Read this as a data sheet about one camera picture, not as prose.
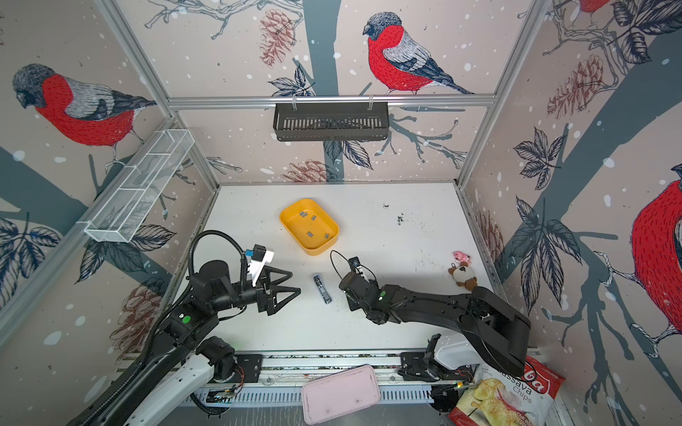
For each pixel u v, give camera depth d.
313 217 1.09
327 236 0.99
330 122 1.07
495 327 0.45
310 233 1.04
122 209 0.73
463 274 0.90
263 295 0.59
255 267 0.61
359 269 0.76
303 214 1.10
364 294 0.64
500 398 0.65
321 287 0.88
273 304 0.59
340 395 0.67
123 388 0.44
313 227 1.07
